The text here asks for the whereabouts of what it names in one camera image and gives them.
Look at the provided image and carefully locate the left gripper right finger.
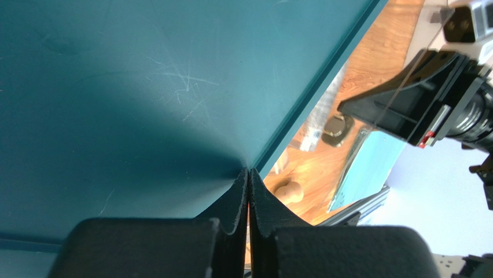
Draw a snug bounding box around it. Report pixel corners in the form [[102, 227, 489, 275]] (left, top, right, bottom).
[[249, 169, 439, 277]]

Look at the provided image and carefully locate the teal drawer organizer box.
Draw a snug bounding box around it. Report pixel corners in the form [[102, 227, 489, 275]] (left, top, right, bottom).
[[1, 1, 386, 277]]

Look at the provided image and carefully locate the small foundation bottle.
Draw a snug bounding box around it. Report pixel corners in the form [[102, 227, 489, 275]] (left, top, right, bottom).
[[321, 114, 355, 148]]

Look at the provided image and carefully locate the aluminium frame rail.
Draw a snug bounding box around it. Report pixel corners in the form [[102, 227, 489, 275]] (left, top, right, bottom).
[[317, 185, 390, 226]]

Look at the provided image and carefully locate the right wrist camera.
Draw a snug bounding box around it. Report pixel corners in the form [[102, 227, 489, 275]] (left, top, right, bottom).
[[444, 0, 492, 43]]

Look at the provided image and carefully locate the teal mat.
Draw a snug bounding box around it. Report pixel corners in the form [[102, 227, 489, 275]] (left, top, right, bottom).
[[327, 128, 406, 213]]

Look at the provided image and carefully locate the beige makeup sponge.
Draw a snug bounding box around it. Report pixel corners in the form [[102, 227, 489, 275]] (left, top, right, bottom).
[[274, 181, 304, 205]]

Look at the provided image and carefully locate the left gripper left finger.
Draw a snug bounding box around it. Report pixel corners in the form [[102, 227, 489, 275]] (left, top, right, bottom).
[[49, 169, 249, 277]]

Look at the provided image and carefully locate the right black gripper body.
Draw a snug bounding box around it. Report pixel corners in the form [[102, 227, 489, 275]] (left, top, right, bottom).
[[408, 50, 492, 153]]

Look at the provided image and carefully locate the tall foundation tube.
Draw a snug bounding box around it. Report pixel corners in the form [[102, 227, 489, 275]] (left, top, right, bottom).
[[299, 61, 348, 152]]

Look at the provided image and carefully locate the clear drawer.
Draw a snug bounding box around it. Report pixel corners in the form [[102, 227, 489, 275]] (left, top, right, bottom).
[[264, 1, 454, 225]]

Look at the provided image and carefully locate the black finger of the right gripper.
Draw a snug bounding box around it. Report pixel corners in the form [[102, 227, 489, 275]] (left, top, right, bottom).
[[338, 50, 461, 144]]

